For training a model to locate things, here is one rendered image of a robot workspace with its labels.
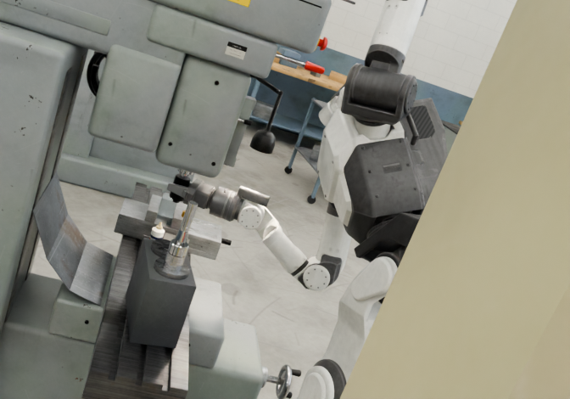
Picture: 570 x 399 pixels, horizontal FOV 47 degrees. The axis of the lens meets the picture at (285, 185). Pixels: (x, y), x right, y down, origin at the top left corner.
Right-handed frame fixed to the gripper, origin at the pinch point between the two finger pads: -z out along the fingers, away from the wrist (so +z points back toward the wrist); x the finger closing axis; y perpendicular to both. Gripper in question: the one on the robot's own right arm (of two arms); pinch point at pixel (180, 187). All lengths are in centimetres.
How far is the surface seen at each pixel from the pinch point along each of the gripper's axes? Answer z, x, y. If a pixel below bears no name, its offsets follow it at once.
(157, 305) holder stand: 10.7, 40.2, 16.1
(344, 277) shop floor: 88, -276, 123
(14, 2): -48, 25, -39
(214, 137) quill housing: 6.4, 8.7, -20.4
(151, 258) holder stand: 4.2, 31.6, 9.3
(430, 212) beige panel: 36, 170, -64
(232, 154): 11.7, -1.0, -14.7
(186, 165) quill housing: 1.6, 9.8, -10.1
